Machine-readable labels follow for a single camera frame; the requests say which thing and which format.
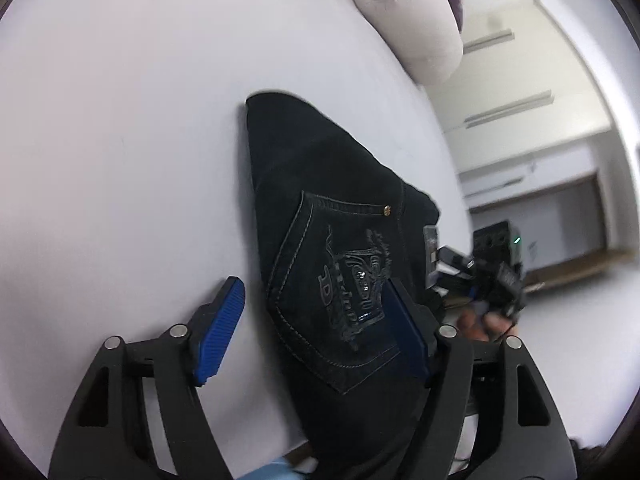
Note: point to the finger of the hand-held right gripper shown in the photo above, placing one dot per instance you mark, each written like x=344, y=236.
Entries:
x=431, y=255

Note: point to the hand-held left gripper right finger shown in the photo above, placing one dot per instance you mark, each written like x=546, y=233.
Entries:
x=406, y=332

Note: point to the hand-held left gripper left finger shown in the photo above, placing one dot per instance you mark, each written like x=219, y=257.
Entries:
x=220, y=330

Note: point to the black pants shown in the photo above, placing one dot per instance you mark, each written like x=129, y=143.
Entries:
x=310, y=170

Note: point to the person's right hand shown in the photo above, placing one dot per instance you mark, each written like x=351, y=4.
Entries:
x=472, y=325

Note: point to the light blue cloth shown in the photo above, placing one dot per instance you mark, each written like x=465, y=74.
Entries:
x=275, y=470

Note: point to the white wardrobe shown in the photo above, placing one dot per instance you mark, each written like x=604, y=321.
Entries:
x=525, y=70

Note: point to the beige folded garment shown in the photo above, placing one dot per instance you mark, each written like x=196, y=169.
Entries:
x=410, y=15

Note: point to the wood-trimmed wall niche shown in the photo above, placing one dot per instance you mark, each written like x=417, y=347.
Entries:
x=560, y=210

